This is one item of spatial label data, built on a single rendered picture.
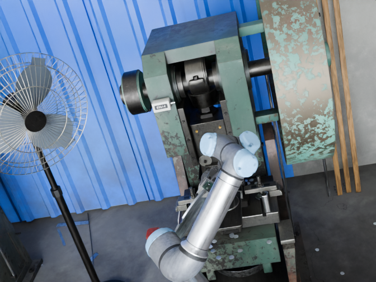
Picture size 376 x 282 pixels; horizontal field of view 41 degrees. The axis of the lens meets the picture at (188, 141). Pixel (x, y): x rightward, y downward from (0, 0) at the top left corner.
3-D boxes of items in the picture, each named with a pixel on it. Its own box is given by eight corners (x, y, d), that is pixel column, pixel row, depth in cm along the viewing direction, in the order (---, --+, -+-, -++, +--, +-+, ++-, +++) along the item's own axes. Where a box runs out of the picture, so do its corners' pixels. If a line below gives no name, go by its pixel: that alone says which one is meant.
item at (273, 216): (281, 222, 225) (278, 211, 222) (183, 236, 232) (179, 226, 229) (274, 184, 251) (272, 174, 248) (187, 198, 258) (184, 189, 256)
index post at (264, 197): (271, 211, 224) (267, 194, 219) (264, 212, 224) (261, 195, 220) (270, 207, 226) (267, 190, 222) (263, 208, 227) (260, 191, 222)
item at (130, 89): (160, 125, 211) (146, 76, 201) (134, 130, 213) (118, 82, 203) (165, 102, 230) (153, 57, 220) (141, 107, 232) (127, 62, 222)
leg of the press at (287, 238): (325, 348, 239) (301, 194, 197) (301, 351, 240) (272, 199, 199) (299, 225, 319) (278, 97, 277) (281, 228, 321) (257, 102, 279)
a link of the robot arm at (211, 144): (219, 139, 153) (247, 143, 159) (201, 128, 163) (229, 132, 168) (211, 163, 155) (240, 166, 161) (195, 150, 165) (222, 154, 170)
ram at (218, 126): (237, 180, 218) (223, 120, 204) (203, 186, 220) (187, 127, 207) (236, 159, 233) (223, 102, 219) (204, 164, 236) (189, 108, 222)
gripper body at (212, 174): (197, 186, 179) (214, 166, 171) (206, 172, 185) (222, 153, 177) (214, 198, 179) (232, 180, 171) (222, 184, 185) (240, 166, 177)
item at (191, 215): (163, 253, 187) (161, 252, 187) (188, 234, 214) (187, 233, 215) (201, 189, 180) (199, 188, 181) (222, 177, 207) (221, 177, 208)
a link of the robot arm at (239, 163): (168, 294, 151) (240, 149, 145) (154, 274, 160) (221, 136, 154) (198, 300, 157) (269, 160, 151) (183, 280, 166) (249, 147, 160)
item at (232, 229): (248, 249, 214) (241, 224, 208) (215, 253, 217) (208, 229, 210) (245, 213, 236) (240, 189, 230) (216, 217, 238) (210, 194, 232)
